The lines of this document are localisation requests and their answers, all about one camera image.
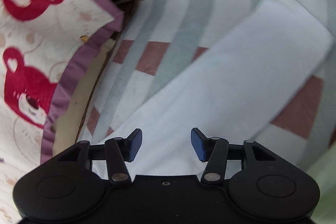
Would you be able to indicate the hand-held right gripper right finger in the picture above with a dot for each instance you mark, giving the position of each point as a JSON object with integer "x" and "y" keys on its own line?
{"x": 198, "y": 146}

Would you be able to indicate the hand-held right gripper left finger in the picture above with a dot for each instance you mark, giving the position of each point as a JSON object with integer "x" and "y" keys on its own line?
{"x": 135, "y": 146}

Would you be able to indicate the beige bed base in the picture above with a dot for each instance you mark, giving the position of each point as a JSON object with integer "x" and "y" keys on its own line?
{"x": 84, "y": 82}

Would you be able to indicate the white t-shirt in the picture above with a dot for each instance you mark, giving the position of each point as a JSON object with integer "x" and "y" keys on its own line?
{"x": 210, "y": 82}

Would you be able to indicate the bear printed bed cover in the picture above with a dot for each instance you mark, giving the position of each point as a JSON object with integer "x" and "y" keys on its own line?
{"x": 39, "y": 29}

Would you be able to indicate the plaid floor mat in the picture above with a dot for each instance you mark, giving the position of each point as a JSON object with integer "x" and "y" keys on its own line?
{"x": 194, "y": 16}

